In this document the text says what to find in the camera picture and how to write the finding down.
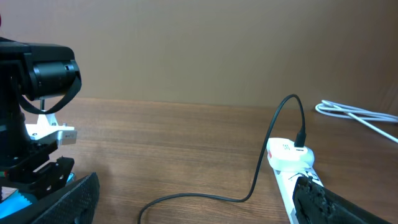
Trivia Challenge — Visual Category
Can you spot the white USB charger plug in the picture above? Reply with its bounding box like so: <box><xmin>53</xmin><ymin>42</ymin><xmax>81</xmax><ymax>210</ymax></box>
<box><xmin>266</xmin><ymin>138</ymin><xmax>315</xmax><ymax>172</ymax></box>

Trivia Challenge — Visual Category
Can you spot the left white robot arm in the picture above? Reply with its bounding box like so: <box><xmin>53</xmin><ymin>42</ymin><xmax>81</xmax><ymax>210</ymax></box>
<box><xmin>1</xmin><ymin>38</ymin><xmax>100</xmax><ymax>223</ymax></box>

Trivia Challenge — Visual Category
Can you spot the white power strip cord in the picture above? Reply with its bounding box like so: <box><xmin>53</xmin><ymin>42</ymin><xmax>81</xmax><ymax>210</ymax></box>
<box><xmin>315</xmin><ymin>100</ymin><xmax>398</xmax><ymax>144</ymax></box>

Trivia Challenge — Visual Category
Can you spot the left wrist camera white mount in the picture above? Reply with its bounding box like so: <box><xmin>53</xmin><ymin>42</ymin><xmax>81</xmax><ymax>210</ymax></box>
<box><xmin>25</xmin><ymin>113</ymin><xmax>77</xmax><ymax>146</ymax></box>

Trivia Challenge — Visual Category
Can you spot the white power strip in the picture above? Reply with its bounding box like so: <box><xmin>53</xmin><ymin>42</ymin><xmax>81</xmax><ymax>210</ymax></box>
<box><xmin>273</xmin><ymin>168</ymin><xmax>323</xmax><ymax>224</ymax></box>

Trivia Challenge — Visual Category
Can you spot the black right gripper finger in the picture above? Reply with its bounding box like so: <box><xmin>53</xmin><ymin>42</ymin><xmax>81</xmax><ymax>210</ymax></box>
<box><xmin>292</xmin><ymin>176</ymin><xmax>389</xmax><ymax>224</ymax></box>

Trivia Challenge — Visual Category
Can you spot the blue Galaxy smartphone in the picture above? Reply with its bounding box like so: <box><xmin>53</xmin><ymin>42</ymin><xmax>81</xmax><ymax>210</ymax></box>
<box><xmin>1</xmin><ymin>189</ymin><xmax>64</xmax><ymax>223</ymax></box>

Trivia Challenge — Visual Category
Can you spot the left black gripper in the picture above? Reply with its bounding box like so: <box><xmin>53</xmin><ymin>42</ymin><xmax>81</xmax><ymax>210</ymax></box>
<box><xmin>1</xmin><ymin>142</ymin><xmax>100</xmax><ymax>224</ymax></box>

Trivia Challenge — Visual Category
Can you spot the black USB-C charging cable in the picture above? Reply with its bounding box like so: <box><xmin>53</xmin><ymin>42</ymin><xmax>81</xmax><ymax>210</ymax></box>
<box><xmin>137</xmin><ymin>93</ymin><xmax>307</xmax><ymax>224</ymax></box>

